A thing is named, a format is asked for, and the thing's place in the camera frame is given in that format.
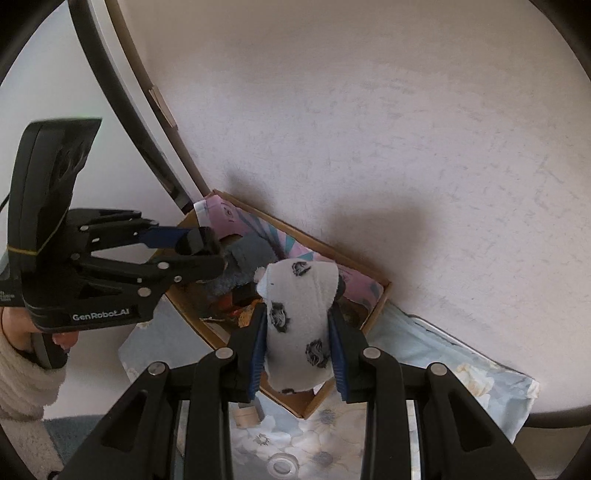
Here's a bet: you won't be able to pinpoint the person's left hand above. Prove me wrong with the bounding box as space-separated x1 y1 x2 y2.
0 305 78 356

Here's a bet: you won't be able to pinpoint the cardboard box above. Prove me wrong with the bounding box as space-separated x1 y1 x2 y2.
164 188 392 420

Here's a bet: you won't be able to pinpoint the pale blue fuzzy sock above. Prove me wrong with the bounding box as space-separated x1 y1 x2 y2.
203 268 259 298

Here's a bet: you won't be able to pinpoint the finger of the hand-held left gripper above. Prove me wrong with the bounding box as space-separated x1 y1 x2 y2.
69 208 189 260
71 251 227 298

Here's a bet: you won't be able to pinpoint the pale floral bed sheet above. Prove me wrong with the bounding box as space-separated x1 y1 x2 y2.
117 302 541 480

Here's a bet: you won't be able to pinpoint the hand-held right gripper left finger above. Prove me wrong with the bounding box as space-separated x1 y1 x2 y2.
60 302 271 480

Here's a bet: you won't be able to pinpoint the dark grey sock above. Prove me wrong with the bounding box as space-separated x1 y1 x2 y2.
228 233 278 273

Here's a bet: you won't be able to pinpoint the grey sock black prints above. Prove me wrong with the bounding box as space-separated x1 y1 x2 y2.
256 259 347 395

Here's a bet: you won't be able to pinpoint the white tape roll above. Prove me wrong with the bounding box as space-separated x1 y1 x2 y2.
268 453 300 477

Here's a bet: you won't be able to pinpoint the wooden trim strip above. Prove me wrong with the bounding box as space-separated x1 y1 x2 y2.
104 0 215 197

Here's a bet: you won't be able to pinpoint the white panel black edge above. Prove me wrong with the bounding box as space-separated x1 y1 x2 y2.
0 0 199 217

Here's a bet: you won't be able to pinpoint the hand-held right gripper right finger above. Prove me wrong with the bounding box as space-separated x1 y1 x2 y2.
327 300 539 480

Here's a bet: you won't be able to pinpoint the orange packet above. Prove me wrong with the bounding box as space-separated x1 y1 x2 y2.
219 298 259 326

